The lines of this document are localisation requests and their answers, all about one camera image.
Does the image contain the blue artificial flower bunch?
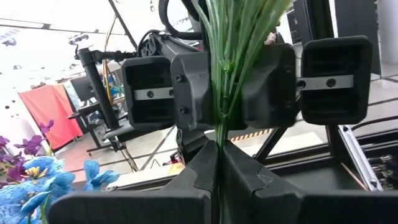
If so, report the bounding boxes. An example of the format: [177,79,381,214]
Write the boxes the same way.
[0,155,121,224]

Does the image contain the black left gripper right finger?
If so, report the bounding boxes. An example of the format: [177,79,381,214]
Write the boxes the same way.
[221,140,398,224]

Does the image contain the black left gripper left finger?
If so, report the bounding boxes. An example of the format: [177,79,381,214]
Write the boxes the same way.
[48,139,220,224]

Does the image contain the black slanted mounting pole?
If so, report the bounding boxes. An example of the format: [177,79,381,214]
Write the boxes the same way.
[73,46,139,131]

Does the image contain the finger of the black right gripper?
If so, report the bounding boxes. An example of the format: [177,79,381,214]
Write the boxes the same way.
[241,43,298,130]
[170,51,218,131]

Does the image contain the black mat orange stripes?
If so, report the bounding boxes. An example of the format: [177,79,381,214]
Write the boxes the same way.
[229,128,272,143]

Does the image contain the tall black cabinet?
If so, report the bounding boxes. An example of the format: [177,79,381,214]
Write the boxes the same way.
[292,0,382,75]

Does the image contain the grey side table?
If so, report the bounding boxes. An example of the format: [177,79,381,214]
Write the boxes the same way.
[67,102,152,156]

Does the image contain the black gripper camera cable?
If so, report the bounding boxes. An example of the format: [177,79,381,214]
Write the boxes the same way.
[157,0,205,40]

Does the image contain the purple artificial flower bunch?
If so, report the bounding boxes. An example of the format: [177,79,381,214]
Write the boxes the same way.
[0,119,55,187]
[190,0,293,224]

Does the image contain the orange partition panel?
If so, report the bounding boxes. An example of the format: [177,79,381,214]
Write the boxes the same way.
[17,83,84,151]

